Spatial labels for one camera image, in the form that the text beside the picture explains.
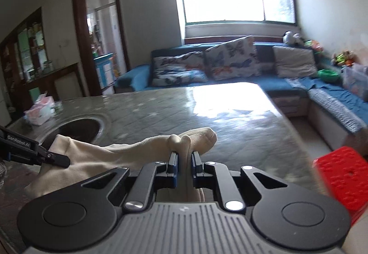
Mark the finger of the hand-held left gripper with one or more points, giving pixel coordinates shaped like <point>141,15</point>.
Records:
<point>56,159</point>

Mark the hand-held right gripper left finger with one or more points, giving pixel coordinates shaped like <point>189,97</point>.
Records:
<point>173,167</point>

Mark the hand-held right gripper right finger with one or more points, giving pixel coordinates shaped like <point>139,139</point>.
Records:
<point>196,167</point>

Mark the cream long-sleeved garment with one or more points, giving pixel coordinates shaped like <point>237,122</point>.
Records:
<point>129,153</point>

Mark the round black induction cooktop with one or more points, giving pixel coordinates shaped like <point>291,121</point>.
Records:
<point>80,127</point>

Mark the pink and white tissue pack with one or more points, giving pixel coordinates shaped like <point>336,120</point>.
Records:
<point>40,110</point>

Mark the dark wooden sideboard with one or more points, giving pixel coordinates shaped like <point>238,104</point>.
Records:
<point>63,81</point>

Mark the wooden display cabinet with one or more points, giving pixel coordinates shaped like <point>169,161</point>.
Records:
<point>26,49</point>

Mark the blue corner sofa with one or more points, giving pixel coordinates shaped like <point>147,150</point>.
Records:
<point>135,78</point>

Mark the light blue small cabinet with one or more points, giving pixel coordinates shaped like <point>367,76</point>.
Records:
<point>105,69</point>

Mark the large butterfly print pillow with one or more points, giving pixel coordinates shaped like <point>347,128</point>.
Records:
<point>233,58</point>

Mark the grey cushion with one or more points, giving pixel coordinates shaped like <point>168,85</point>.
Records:
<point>293,61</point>

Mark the red plastic stool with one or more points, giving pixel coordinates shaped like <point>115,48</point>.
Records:
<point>342,173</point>

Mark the grey patterned sofa cover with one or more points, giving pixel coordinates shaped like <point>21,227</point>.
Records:
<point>330,104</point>

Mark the green plastic bowl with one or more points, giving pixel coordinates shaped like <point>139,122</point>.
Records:
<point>327,75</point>

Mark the panda plush toy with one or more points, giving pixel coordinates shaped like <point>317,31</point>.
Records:
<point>291,38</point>

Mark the green and orange toy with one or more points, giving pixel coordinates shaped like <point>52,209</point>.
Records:
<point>313,45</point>

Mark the clear plastic storage box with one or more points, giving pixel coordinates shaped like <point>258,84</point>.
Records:
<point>356,81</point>

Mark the small plush toys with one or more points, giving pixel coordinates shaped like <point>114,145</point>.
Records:
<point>342,58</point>

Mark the dark wooden door frame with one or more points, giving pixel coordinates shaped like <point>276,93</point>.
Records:
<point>79,35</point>

